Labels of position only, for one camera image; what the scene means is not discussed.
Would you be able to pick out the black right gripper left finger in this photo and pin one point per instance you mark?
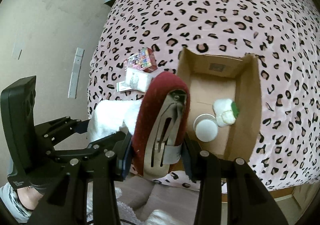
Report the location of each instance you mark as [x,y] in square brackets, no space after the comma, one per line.
[124,154]

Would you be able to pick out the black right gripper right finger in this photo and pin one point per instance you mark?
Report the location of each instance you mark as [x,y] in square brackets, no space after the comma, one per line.
[199,164]

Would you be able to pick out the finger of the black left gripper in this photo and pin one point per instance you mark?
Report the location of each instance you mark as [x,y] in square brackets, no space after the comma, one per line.
[92,150]
[61,128]

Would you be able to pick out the white towel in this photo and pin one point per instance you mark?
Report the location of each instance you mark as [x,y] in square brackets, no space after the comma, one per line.
[110,117]

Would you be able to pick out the white paper cup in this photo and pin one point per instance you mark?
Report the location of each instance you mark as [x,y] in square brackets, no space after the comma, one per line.
[205,127]

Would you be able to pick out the white plush toy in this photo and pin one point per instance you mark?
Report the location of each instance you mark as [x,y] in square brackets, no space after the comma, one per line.
[226,112]

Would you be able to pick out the small white tissue pack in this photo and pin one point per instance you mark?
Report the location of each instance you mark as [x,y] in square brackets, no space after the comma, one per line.
[123,87]

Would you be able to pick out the red bricks toy box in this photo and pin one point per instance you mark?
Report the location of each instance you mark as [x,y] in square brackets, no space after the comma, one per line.
[143,60]

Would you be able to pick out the white zip pouch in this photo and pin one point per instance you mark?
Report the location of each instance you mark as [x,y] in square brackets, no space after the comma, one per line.
[137,79]

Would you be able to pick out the person's left hand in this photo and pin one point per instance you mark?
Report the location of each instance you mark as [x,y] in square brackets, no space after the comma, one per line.
[29,197]

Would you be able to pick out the brown paper bag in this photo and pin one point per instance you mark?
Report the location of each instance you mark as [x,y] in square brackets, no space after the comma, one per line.
[213,77]

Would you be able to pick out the pink leopard print blanket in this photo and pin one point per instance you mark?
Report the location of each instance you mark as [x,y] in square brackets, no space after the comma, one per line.
[284,34]

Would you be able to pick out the grey wall cable duct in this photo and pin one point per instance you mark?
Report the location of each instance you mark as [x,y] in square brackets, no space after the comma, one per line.
[73,84]

